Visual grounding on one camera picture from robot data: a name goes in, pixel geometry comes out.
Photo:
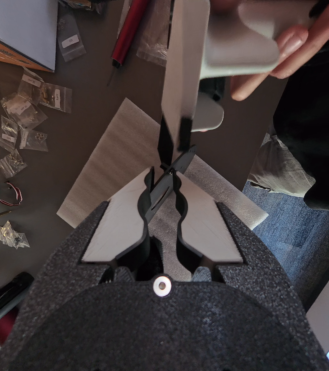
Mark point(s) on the thin brass rod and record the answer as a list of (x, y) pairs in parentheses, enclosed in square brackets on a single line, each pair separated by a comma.
[(0, 214)]

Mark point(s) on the person's beige trouser leg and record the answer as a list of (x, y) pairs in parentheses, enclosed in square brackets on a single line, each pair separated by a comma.
[(280, 171)]

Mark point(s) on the cluster of small hardware bags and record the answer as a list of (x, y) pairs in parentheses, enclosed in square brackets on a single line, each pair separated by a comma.
[(22, 107)]

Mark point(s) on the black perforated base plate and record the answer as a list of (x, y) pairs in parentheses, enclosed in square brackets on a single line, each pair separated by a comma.
[(181, 163)]

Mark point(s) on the cardboard box with white flap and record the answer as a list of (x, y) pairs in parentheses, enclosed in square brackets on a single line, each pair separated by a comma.
[(22, 26)]

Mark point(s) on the grey desk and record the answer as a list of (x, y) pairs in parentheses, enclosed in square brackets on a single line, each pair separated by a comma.
[(89, 87)]

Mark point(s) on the small black standoff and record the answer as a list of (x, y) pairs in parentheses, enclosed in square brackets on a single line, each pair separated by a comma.
[(163, 166)]

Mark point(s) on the black cylinder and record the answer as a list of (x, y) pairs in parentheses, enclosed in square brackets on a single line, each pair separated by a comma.
[(5, 292)]

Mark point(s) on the long labelled zip bag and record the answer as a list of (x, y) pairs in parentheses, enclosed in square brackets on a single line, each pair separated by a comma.
[(71, 37)]

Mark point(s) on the red cylinder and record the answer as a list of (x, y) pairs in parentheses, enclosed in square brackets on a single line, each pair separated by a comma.
[(3, 327)]

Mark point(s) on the person's black top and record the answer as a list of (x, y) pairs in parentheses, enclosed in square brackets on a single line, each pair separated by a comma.
[(321, 130)]

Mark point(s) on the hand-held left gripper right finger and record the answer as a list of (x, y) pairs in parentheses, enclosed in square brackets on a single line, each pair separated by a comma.
[(208, 229)]

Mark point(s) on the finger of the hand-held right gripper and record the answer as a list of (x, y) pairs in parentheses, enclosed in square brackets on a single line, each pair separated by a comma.
[(166, 142), (181, 58)]

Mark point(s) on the person's right hand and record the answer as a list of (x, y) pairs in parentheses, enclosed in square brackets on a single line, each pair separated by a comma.
[(292, 43)]

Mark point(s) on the large clear plastic bag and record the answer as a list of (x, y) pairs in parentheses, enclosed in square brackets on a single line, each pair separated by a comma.
[(152, 43)]

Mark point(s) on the crumpled clear plastic bag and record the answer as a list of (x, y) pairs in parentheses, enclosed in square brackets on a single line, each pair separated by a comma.
[(12, 236)]

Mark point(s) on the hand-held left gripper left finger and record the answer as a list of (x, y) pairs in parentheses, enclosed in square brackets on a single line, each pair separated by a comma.
[(118, 229)]

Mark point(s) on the white foam sheet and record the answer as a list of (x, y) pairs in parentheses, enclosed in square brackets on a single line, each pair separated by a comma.
[(109, 150)]

